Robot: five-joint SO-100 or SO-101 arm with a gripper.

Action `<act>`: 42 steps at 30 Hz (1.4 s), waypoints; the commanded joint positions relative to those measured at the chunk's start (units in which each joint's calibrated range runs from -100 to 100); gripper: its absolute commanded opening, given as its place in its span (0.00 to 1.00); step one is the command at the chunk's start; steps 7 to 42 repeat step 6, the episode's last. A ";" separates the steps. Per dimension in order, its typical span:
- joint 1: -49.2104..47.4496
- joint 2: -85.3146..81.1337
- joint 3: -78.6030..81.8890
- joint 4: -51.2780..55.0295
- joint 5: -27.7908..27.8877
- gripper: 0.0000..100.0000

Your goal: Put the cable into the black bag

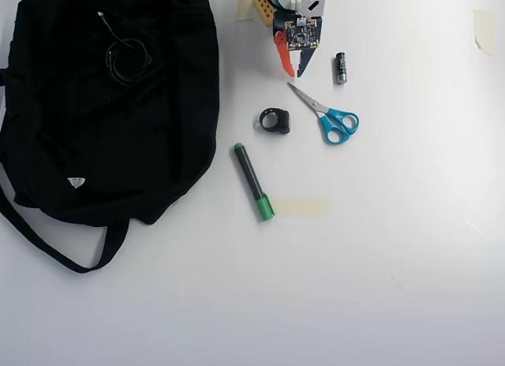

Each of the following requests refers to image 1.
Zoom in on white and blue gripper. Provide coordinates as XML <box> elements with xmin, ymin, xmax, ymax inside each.
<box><xmin>271</xmin><ymin>0</ymin><xmax>327</xmax><ymax>78</ymax></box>

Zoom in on black cable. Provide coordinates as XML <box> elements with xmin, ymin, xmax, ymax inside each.
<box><xmin>97</xmin><ymin>11</ymin><xmax>153</xmax><ymax>87</ymax></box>

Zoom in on black fabric bag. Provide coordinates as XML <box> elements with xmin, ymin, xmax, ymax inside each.
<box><xmin>0</xmin><ymin>0</ymin><xmax>221</xmax><ymax>275</ymax></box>

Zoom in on black cylindrical battery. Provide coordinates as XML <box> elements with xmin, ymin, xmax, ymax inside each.
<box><xmin>334</xmin><ymin>50</ymin><xmax>349</xmax><ymax>86</ymax></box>

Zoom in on beige masking tape strip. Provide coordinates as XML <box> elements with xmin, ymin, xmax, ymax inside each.
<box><xmin>472</xmin><ymin>9</ymin><xmax>497</xmax><ymax>58</ymax></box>
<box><xmin>271</xmin><ymin>197</ymin><xmax>329</xmax><ymax>219</ymax></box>
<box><xmin>235</xmin><ymin>0</ymin><xmax>253</xmax><ymax>21</ymax></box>

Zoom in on green marker pen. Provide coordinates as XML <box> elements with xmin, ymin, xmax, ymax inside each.
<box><xmin>233</xmin><ymin>142</ymin><xmax>276</xmax><ymax>222</ymax></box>

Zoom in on camera circuit board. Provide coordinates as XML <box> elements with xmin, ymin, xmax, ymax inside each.
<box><xmin>284</xmin><ymin>18</ymin><xmax>320</xmax><ymax>51</ymax></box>

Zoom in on blue handled scissors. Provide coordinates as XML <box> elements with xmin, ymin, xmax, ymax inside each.
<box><xmin>286</xmin><ymin>81</ymin><xmax>360</xmax><ymax>146</ymax></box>

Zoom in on black ring strap device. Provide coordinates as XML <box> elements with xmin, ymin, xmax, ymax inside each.
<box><xmin>259</xmin><ymin>107</ymin><xmax>292</xmax><ymax>136</ymax></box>

